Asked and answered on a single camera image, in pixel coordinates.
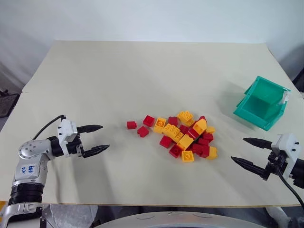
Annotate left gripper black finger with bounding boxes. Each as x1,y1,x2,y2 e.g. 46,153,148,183
82,144,111,159
76,124,104,134

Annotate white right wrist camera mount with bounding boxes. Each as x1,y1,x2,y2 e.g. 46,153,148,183
271,133,299,179

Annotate green plastic bin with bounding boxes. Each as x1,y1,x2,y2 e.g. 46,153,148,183
233,76,292,132

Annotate yellow sloped toy block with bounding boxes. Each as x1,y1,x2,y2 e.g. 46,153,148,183
192,119,207,135

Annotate white label on bin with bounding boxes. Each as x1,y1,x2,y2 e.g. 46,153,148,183
278,91,293,105

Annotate red plastic toy brick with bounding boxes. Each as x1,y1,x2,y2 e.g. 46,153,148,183
191,143,210,159

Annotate white padded tube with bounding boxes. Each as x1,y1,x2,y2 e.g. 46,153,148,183
265,206,304,228

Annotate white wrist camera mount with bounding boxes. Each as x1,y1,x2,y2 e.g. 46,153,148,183
271,133,299,179
56,119,78,157

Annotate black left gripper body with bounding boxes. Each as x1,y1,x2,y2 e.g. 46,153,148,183
66,133,86,159

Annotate yellow plastic building brick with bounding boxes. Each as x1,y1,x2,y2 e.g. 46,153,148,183
163,123,184,143

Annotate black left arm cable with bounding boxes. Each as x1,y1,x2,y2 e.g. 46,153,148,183
32,114,67,141

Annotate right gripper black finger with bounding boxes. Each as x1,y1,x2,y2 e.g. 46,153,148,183
242,137,273,151
230,156,268,182

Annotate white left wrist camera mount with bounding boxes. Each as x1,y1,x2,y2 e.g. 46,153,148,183
56,119,78,157

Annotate cream paper table cover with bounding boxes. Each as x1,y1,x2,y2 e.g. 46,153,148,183
0,39,304,208

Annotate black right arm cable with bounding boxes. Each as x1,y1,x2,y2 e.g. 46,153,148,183
275,161,304,210

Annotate white rounded shape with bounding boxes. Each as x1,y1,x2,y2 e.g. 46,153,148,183
94,211,281,228

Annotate clear plastic sheet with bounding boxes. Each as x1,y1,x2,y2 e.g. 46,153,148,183
41,204,98,228

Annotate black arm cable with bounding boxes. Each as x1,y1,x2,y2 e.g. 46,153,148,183
275,161,304,210
32,114,67,141

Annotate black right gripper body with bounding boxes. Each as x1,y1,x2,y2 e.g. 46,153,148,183
265,152,289,178

